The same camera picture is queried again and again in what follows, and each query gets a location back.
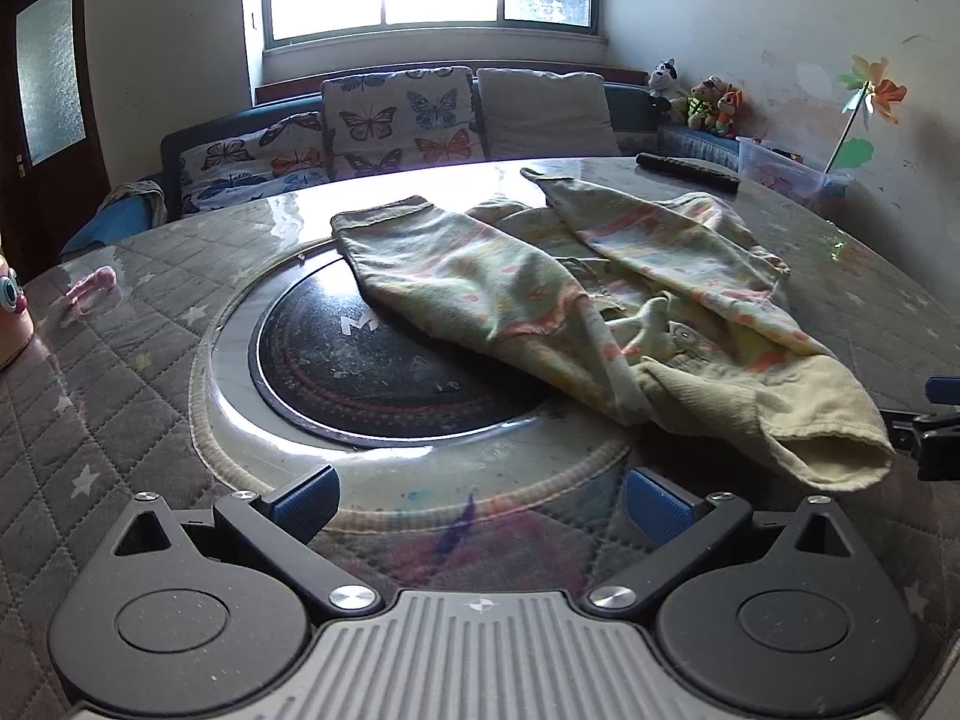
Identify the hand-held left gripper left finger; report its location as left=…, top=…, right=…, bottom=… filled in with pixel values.
left=112, top=463, right=383, bottom=616

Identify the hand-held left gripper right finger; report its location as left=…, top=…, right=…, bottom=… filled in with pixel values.
left=585, top=466, right=856, bottom=620

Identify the floral green children's shirt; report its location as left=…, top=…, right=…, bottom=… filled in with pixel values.
left=330, top=167, right=897, bottom=492

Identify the round black induction cooktop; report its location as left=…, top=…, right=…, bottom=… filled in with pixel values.
left=202, top=238, right=623, bottom=466

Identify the clear plastic storage box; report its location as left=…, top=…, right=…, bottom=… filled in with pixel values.
left=736, top=135, right=856, bottom=203

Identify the small pink object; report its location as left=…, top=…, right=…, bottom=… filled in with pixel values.
left=66, top=266, right=119, bottom=308

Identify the colourful pinwheel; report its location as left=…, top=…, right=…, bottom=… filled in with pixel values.
left=823, top=54, right=908, bottom=173

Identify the blue blanket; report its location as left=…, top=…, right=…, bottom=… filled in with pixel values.
left=60, top=199, right=162, bottom=260

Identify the black remote control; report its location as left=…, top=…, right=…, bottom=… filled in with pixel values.
left=636, top=152, right=742, bottom=194

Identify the pink bottle with face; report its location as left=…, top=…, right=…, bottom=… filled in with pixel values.
left=0, top=251, right=35, bottom=372

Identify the long butterfly print cushion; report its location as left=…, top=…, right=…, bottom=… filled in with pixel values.
left=178, top=112, right=331, bottom=217

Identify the grey cloth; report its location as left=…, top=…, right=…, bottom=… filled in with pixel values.
left=103, top=180, right=167, bottom=226

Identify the orange fox plush toy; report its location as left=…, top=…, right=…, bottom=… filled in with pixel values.
left=712, top=84, right=745, bottom=137

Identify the brown bear plush toy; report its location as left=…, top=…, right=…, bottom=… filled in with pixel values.
left=686, top=76, right=725, bottom=130

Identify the square butterfly print cushion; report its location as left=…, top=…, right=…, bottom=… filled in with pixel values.
left=321, top=66, right=488, bottom=181

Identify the blue sofa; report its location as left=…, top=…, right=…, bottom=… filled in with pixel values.
left=60, top=79, right=758, bottom=260

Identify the plain beige cushion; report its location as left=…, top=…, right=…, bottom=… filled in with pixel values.
left=476, top=67, right=620, bottom=162

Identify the black and white plush toy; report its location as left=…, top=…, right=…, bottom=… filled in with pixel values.
left=646, top=58, right=680, bottom=121

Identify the dark wooden door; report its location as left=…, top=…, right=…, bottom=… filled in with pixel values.
left=0, top=0, right=110, bottom=278

